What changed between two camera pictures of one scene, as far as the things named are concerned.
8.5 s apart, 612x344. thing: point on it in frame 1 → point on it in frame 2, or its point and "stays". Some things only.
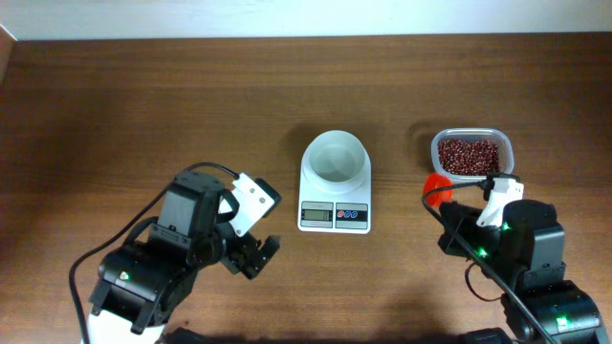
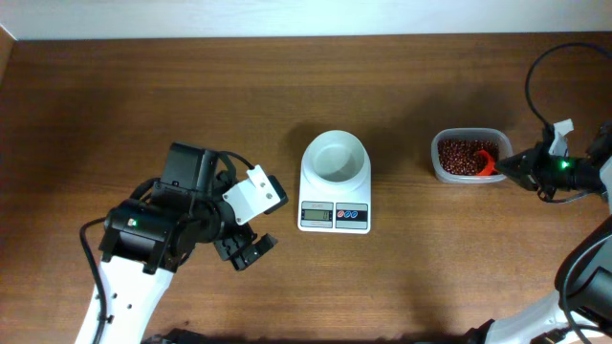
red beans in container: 468,157 stays
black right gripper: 462,220 → 529,170
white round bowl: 336,161 stays
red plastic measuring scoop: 434,181 → 490,168
